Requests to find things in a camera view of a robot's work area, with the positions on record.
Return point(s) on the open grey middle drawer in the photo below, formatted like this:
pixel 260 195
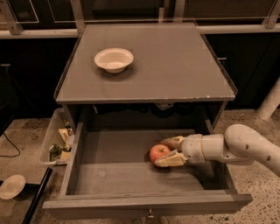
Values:
pixel 109 175

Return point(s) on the metal drawer knob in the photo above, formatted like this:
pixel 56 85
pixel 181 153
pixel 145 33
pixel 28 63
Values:
pixel 150 215

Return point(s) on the grey cabinet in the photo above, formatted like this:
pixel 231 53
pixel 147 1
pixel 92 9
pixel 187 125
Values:
pixel 172 63

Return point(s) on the metal railing frame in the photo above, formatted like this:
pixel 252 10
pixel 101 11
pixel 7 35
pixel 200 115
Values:
pixel 45 19

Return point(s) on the red apple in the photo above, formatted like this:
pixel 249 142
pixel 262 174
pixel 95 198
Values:
pixel 158 151

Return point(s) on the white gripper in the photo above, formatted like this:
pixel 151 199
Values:
pixel 192 148

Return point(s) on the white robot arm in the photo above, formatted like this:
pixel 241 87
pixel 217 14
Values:
pixel 238 144

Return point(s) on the white bowl on floor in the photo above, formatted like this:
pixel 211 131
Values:
pixel 12 187

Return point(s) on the white bowl on cabinet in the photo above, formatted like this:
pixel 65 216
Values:
pixel 113 60

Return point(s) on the clear plastic bin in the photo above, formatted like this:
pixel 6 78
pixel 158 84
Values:
pixel 56 149

